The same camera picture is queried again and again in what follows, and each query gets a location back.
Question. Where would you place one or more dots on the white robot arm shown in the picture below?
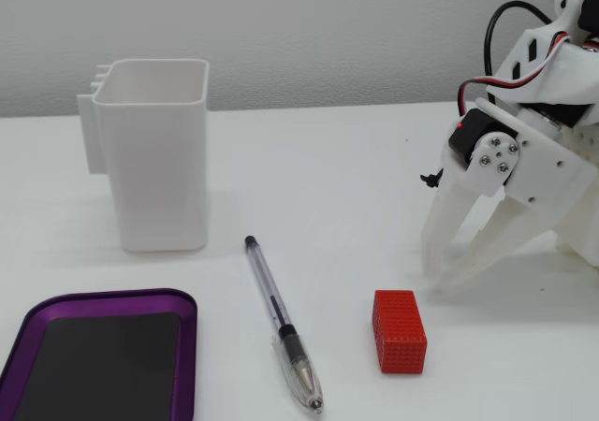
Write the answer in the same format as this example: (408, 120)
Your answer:
(557, 70)

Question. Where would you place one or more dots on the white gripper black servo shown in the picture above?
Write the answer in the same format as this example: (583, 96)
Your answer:
(538, 159)

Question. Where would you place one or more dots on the white plastic pen holder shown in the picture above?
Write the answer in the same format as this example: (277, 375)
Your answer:
(159, 168)

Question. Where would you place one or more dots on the silver metal tool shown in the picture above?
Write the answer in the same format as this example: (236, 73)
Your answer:
(277, 311)

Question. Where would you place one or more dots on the red ribbed rectangular block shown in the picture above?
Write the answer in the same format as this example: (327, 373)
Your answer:
(400, 334)

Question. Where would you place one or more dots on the black zip tie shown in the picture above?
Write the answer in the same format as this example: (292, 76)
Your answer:
(431, 178)

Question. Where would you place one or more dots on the purple metal tray black liner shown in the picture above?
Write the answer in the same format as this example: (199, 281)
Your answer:
(107, 360)

